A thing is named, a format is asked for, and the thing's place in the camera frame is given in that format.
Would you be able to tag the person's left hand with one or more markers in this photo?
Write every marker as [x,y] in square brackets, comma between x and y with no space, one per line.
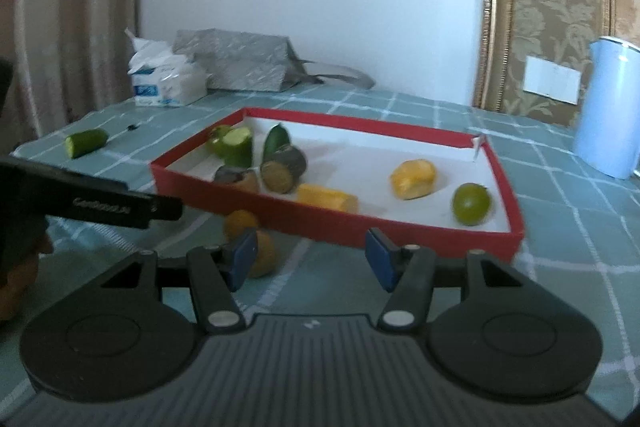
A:
[17,294]

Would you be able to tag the yellow fruit chunk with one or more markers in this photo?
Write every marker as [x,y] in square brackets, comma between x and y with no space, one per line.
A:
[412,179]
[327,198]

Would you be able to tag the beige curtain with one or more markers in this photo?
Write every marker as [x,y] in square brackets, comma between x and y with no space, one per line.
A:
[65,17]

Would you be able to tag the thick green cucumber piece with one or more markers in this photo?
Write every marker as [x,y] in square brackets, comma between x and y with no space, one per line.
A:
[239,149]

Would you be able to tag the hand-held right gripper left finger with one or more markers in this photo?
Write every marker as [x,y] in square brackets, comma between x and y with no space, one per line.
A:
[245,257]

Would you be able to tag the slim green cucumber piece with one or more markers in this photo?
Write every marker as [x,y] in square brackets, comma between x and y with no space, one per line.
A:
[87,143]

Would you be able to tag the green avocado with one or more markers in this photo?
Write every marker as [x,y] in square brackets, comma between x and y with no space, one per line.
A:
[276,142]

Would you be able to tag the white tissue pack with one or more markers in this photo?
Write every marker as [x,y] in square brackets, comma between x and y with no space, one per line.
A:
[167,82]

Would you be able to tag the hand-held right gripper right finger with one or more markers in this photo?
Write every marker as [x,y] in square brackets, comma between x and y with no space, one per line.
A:
[381,259]

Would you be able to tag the green lime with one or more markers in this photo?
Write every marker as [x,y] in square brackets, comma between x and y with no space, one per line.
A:
[472,205]

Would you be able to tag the green checkered blanket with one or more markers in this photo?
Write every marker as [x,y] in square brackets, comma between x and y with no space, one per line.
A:
[575,257]

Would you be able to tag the grey patterned bag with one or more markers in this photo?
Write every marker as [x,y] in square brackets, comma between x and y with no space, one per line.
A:
[240,62]

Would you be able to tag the white electric kettle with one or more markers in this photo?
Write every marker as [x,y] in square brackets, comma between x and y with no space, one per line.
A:
[607,107]

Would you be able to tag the dark sugarcane piece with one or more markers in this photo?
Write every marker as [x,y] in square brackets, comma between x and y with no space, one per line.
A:
[282,169]
[235,179]

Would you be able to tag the red shallow box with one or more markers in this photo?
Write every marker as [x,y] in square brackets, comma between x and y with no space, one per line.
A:
[425,227]

